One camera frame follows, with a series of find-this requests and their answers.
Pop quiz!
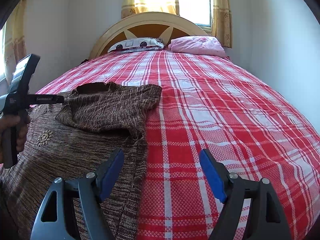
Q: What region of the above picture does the brown knit sweater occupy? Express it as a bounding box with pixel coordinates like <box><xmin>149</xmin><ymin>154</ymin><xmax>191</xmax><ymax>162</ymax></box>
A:
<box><xmin>1</xmin><ymin>82</ymin><xmax>162</xmax><ymax>239</ymax></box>

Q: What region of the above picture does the yellow curtain right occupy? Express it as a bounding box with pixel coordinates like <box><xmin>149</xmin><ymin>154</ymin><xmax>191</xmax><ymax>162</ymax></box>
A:
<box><xmin>212</xmin><ymin>0</ymin><xmax>232</xmax><ymax>48</ymax></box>

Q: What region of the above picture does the yellow curtain far left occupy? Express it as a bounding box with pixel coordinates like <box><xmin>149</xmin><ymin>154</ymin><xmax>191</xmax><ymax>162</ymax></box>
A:
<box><xmin>1</xmin><ymin>0</ymin><xmax>27</xmax><ymax>84</ymax></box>

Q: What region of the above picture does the white patterned pillow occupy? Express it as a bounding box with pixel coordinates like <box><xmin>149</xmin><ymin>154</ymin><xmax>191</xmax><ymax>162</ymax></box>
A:
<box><xmin>107</xmin><ymin>37</ymin><xmax>164</xmax><ymax>53</ymax></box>

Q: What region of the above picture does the pink pillow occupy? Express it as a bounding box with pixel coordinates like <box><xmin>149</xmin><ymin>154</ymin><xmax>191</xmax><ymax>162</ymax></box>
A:
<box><xmin>168</xmin><ymin>36</ymin><xmax>227</xmax><ymax>58</ymax></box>

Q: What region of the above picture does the cream wooden headboard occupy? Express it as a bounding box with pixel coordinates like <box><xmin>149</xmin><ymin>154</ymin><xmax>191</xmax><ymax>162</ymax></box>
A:
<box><xmin>89</xmin><ymin>12</ymin><xmax>207</xmax><ymax>60</ymax></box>

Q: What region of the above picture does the left hand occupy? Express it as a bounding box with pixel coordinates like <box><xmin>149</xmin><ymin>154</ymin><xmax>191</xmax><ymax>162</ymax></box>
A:
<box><xmin>0</xmin><ymin>115</ymin><xmax>30</xmax><ymax>164</ymax></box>

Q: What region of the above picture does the red plaid bed sheet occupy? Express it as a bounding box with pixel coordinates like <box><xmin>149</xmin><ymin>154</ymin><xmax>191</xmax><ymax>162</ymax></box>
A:
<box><xmin>41</xmin><ymin>50</ymin><xmax>319</xmax><ymax>239</ymax></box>

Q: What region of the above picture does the right window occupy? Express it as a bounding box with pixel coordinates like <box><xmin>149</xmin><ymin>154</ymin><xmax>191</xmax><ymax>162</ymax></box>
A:
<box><xmin>178</xmin><ymin>0</ymin><xmax>212</xmax><ymax>27</ymax></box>

